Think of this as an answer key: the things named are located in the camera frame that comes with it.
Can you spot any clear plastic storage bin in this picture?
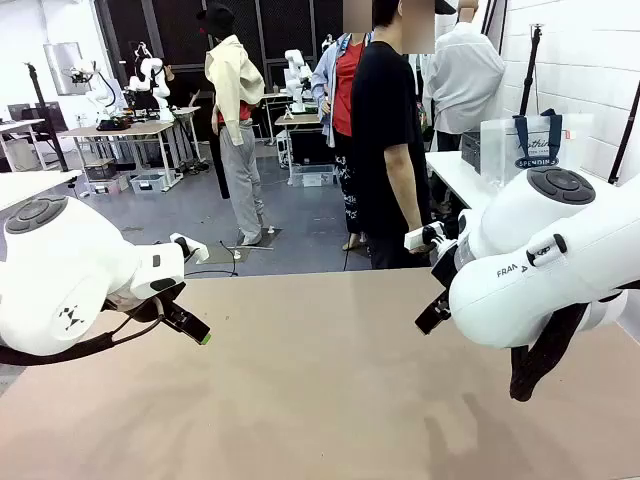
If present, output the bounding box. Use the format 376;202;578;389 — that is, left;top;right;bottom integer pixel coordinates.
290;163;335;188
129;172;169;195

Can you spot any slanted black stand leg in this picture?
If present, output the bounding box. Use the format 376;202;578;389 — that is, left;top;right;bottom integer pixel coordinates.
607;79;640;186

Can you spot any person in cream jacket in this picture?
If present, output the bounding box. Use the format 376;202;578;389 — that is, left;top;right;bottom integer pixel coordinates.
196;2;266;247

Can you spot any wide white side table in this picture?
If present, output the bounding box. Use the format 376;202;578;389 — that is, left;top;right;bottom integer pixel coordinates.
424;149;501;211

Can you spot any person in black T-shirt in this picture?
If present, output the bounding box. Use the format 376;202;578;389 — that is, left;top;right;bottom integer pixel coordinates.
351;0;437;271

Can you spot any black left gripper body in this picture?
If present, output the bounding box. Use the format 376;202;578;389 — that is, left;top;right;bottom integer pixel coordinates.
103;280;187;324

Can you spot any small wooden top table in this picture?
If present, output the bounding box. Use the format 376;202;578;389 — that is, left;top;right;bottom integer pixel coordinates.
273;112;324;187

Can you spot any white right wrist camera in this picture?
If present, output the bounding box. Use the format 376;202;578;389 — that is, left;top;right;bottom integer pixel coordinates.
403;222;459;254

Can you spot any person right forearm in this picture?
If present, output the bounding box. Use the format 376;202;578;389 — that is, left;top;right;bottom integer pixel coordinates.
385;147;426;236

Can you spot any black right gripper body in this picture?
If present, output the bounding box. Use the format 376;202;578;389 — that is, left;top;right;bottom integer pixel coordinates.
430;239;459;290

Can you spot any small white background robot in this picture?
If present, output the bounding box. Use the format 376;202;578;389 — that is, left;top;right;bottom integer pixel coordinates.
283;48;314;114

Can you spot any white height-adjustable desk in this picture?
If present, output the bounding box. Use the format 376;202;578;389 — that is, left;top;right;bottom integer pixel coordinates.
0;169;84;212

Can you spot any black left arm cable sleeve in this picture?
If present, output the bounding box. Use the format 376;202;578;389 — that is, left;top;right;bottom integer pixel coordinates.
0;298;166;366

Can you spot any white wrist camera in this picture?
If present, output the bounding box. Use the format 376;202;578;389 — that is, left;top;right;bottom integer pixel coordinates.
169;232;210;265
403;222;459;254

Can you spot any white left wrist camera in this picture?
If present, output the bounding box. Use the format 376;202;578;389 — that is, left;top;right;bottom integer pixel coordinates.
169;232;210;265

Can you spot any wooden top workbench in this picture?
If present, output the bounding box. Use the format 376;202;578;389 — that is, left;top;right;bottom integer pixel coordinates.
58;118;177;194

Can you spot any black tripod with clamp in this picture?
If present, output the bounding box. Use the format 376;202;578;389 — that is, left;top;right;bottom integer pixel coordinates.
22;62;69;172

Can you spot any grey wall board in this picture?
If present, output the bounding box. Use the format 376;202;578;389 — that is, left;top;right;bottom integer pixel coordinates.
43;42;84;96

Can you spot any white black background robot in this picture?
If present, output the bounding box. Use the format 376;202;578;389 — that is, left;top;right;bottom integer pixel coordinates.
127;42;174;122

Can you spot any black tripod pole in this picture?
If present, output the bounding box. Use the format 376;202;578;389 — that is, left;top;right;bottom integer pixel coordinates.
518;22;546;119

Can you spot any person in white shirt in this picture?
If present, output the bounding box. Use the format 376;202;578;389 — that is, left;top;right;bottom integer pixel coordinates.
428;0;507;152

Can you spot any person in red shirt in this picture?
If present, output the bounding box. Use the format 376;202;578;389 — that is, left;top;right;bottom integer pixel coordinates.
310;0;375;252

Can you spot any black floor cable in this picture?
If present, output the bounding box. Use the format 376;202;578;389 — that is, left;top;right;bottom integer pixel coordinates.
184;239;241;279

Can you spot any clear navy-handled shopping bag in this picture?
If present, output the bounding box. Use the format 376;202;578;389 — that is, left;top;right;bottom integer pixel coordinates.
480;112;594;187

